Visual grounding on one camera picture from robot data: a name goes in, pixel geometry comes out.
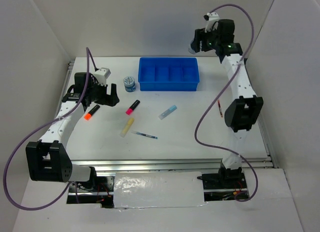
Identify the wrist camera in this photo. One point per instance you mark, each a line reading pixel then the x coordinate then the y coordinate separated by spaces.
pixel 101 76
pixel 211 19

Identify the pink highlighter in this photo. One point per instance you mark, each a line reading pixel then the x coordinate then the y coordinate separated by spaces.
pixel 132 107

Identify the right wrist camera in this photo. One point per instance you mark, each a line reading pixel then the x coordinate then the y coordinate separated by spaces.
pixel 211 19

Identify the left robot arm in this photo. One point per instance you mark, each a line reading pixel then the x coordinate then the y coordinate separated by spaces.
pixel 47 158

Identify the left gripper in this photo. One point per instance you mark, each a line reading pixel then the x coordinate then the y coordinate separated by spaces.
pixel 112 100

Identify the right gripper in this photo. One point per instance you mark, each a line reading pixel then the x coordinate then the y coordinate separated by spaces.
pixel 200 35

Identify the light blue highlighter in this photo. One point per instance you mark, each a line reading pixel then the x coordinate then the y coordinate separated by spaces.
pixel 167 112

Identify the blue plastic divided bin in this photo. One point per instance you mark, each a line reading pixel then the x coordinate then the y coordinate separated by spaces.
pixel 168 74

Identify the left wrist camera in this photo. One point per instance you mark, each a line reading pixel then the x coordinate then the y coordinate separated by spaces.
pixel 101 76

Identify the white foil sheet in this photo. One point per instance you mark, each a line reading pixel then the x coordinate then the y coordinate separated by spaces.
pixel 158 189

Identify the blue gel pen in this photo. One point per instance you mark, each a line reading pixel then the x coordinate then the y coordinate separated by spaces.
pixel 145 135

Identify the yellow highlighter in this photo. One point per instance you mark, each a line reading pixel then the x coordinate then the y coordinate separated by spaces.
pixel 127 127

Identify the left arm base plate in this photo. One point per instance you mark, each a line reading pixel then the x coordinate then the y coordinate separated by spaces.
pixel 99 192

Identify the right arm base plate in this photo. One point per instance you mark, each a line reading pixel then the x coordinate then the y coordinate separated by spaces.
pixel 216 189

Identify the orange highlighter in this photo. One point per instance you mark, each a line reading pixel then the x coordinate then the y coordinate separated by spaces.
pixel 89 115

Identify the red gel pen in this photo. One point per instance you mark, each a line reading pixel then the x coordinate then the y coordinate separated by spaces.
pixel 220 108

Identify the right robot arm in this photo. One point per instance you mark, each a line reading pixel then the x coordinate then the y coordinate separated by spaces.
pixel 242 113

